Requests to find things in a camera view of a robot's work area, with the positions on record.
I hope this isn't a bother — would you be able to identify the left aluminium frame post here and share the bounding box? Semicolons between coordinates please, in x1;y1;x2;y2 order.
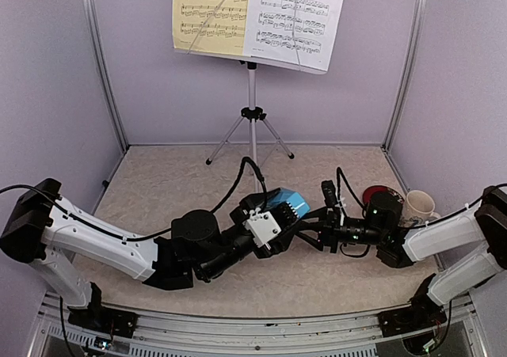
82;0;130;155

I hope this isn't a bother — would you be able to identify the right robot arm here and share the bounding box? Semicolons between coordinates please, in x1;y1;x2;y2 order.
296;184;506;336

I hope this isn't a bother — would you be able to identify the white sheet music page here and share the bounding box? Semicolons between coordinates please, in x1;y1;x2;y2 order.
243;0;344;73

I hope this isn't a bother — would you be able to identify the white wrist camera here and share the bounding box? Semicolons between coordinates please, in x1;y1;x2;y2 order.
321;180;347;218
243;208;282;248

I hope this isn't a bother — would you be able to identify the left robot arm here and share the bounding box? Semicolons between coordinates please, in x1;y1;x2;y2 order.
1;178;309;337

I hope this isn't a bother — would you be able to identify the aluminium frame post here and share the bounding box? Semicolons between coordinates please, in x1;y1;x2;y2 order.
383;0;427;153
82;0;130;155

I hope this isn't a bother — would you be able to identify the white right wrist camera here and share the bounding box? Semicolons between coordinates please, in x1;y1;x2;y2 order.
321;180;347;218

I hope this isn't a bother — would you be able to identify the blue and white box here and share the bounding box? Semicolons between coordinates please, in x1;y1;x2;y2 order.
266;188;311;218

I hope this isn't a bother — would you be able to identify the right aluminium frame post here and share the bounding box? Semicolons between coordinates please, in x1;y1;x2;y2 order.
383;0;427;153

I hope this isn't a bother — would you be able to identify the white perforated music stand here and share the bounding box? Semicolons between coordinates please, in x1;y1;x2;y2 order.
172;0;349;194

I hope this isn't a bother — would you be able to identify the red floral saucer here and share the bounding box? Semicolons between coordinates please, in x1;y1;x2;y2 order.
362;185;405;206

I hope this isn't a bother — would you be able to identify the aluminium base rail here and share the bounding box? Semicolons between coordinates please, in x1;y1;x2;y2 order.
26;292;490;356

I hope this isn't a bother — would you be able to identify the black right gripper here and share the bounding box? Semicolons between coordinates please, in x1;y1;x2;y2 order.
294;207;387;254

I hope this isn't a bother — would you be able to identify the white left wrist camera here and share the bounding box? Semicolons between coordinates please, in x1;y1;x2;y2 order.
243;208;282;248

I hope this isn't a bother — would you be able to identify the yellow sheet music page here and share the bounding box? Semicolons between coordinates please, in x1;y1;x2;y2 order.
172;0;249;55

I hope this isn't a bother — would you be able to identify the white patterned mug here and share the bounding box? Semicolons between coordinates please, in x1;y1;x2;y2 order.
399;190;440;227

